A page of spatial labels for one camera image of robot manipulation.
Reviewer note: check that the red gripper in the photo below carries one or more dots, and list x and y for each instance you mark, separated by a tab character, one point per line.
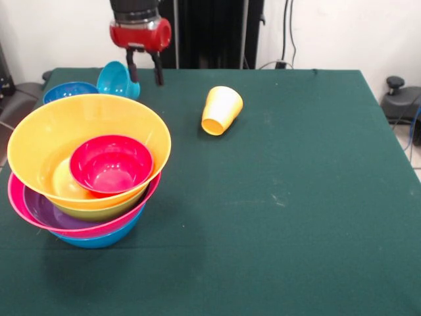
138	34

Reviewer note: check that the small light blue bowl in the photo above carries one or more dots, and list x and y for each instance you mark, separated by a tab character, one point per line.
113	80

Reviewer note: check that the yellow cup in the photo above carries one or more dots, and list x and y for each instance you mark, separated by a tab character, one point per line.
223	105

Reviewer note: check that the small red bowl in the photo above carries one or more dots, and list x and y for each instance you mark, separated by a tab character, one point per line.
112	168

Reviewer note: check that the large orange bowl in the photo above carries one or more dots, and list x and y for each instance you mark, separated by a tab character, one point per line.
42	148

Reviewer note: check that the green bowl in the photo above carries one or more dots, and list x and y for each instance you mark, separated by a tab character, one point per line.
98	214

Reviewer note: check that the purple bowl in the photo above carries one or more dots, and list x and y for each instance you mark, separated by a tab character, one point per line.
39	210

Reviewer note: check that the large pink bowl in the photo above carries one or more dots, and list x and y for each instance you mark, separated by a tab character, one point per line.
14	197

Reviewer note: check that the small dark blue bowl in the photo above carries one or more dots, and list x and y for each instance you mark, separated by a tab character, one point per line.
67	92

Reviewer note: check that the black table clamp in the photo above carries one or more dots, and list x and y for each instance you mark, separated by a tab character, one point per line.
46	75

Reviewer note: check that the black chair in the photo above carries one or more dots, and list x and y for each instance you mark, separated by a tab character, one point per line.
19	98

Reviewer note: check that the large light blue bowl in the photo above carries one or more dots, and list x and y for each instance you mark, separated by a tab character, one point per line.
98	242

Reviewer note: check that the dark green tablecloth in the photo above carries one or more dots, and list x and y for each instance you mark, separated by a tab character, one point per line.
296	263

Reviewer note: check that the black knobbed device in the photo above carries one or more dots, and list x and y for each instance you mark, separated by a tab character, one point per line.
399	102

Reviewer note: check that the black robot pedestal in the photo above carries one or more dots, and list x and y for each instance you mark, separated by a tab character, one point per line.
213	33

